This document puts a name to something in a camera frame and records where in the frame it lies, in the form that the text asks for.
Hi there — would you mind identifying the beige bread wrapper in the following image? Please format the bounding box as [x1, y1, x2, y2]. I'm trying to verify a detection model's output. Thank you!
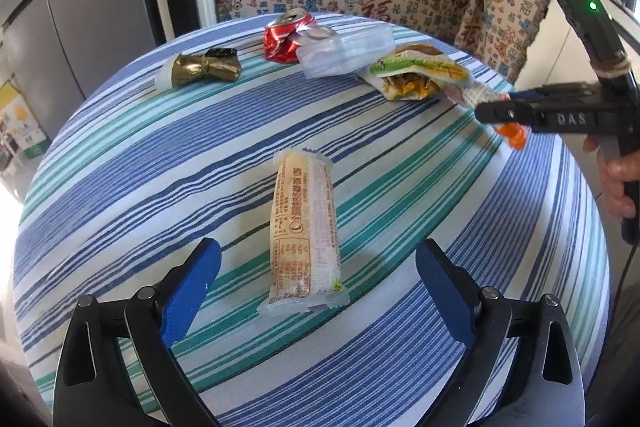
[257, 148, 350, 317]

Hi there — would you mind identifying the stainless steel refrigerator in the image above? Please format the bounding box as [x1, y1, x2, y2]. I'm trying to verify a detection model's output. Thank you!
[1, 0, 165, 138]

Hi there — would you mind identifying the orange white wrapper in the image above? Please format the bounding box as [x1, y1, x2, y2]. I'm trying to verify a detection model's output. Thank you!
[444, 82, 527, 150]

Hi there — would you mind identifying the gold brown wrapper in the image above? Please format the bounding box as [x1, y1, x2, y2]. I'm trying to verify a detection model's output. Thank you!
[155, 46, 242, 91]

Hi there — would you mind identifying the person right hand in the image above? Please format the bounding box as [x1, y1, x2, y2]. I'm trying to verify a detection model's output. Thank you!
[582, 135, 640, 220]

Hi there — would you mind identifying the clear plastic container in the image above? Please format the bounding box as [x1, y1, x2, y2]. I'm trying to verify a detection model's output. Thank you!
[292, 24, 396, 79]

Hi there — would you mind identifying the blue striped tablecloth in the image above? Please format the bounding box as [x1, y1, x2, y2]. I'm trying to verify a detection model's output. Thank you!
[13, 17, 610, 426]

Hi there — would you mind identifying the crushed red soda can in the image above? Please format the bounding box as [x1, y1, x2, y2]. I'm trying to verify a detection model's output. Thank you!
[262, 8, 335, 64]

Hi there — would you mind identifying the green yellow snack bag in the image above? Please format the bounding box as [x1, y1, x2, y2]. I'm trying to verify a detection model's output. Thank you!
[358, 43, 474, 101]

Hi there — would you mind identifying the yellow cardboard box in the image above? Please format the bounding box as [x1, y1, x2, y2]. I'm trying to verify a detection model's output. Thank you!
[0, 81, 51, 159]

